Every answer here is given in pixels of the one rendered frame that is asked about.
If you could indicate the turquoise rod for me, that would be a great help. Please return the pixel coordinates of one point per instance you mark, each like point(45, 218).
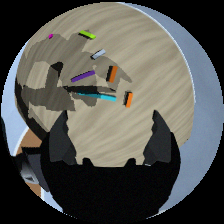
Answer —
point(96, 95)

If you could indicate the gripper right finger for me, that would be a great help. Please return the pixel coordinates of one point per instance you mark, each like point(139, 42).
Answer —
point(162, 151)

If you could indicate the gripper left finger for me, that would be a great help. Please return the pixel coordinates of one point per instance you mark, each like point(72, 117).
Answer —
point(58, 151)

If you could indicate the orange rod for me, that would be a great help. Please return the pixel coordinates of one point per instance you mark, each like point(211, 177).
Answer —
point(113, 73)
point(129, 98)

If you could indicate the lime green rod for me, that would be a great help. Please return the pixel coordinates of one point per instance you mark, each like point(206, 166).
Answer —
point(87, 34)

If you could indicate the purple rod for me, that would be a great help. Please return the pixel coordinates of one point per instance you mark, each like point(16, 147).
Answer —
point(83, 76)

